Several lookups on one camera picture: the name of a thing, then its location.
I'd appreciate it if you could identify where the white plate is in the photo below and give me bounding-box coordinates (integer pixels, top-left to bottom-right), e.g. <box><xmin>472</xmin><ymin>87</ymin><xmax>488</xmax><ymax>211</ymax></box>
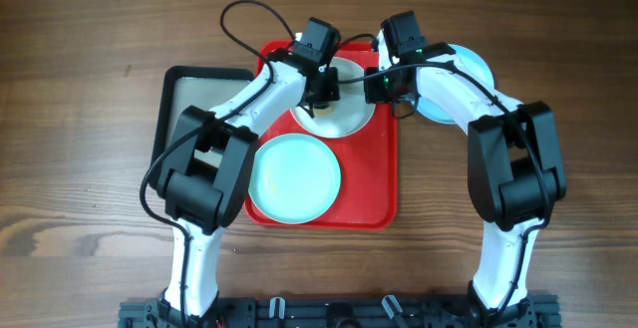
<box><xmin>291</xmin><ymin>82</ymin><xmax>376</xmax><ymax>139</ymax></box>

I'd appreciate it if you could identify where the light blue plate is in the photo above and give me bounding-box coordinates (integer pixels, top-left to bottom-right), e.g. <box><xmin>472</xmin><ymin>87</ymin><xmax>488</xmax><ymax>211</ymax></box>
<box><xmin>417</xmin><ymin>44</ymin><xmax>496</xmax><ymax>125</ymax></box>

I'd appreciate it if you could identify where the mint green plate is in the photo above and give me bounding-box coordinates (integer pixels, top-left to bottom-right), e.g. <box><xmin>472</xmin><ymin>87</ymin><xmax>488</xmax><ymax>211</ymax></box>
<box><xmin>249</xmin><ymin>134</ymin><xmax>342</xmax><ymax>225</ymax></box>

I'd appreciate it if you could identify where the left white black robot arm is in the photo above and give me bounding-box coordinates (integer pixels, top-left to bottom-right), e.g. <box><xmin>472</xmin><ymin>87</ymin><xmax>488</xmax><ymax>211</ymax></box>
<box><xmin>140</xmin><ymin>49</ymin><xmax>339</xmax><ymax>327</ymax></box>

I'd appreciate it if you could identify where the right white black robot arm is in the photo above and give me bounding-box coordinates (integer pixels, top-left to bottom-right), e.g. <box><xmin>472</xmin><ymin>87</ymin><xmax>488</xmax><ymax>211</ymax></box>
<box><xmin>361</xmin><ymin>43</ymin><xmax>567</xmax><ymax>327</ymax></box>

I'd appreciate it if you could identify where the black tray with water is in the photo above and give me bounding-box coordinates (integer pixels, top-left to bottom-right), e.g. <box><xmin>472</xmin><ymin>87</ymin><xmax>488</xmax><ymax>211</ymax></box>
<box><xmin>151</xmin><ymin>66</ymin><xmax>254</xmax><ymax>163</ymax></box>

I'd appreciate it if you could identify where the left black cable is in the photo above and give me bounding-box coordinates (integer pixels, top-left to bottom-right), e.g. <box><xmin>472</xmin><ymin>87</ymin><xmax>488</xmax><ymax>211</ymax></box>
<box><xmin>139</xmin><ymin>0</ymin><xmax>298</xmax><ymax>319</ymax></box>

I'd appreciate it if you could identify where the black cable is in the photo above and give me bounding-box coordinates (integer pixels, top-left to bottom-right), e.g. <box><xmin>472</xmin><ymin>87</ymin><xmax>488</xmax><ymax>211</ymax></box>
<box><xmin>333</xmin><ymin>32</ymin><xmax>552</xmax><ymax>314</ymax></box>
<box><xmin>139</xmin><ymin>0</ymin><xmax>298</xmax><ymax>319</ymax></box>

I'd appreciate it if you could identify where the right black cable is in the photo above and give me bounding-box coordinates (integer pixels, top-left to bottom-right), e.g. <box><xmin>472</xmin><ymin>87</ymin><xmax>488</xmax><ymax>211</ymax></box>
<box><xmin>333</xmin><ymin>32</ymin><xmax>552</xmax><ymax>314</ymax></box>

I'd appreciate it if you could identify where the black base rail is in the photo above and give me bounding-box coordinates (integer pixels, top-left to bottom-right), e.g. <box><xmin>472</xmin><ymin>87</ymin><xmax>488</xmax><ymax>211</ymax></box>
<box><xmin>117</xmin><ymin>294</ymin><xmax>562</xmax><ymax>328</ymax></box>

